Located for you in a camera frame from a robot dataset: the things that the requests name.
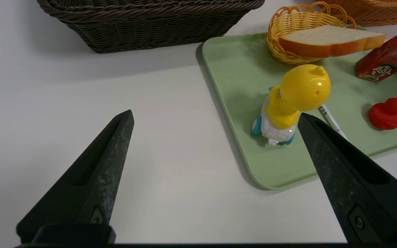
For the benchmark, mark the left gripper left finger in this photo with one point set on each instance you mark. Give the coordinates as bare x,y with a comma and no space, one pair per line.
91,182

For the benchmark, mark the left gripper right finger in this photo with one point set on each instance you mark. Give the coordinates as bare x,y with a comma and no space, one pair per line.
350,186

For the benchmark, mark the red milk carton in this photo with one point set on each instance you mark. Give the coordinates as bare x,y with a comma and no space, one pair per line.
388,58

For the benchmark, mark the toast bread slice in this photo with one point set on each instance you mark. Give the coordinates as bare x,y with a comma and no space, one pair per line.
326,38

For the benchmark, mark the yellow chick toy car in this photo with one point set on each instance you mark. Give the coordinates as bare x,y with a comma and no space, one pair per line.
298,93

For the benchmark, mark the orange wicker basket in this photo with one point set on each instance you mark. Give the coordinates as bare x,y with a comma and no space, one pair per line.
381,12

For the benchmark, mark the small yellow wicker basket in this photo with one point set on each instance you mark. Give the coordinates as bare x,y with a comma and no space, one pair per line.
281,34

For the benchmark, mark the dark brown wicker basket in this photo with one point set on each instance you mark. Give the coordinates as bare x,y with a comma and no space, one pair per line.
150,27

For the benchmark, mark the red rubber duck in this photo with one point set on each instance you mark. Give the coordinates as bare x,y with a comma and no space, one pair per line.
386,115

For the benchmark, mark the white pen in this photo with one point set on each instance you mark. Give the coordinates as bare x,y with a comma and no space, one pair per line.
331,120

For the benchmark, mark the light green plastic tray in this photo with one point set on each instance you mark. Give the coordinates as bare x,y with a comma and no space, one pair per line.
240,103

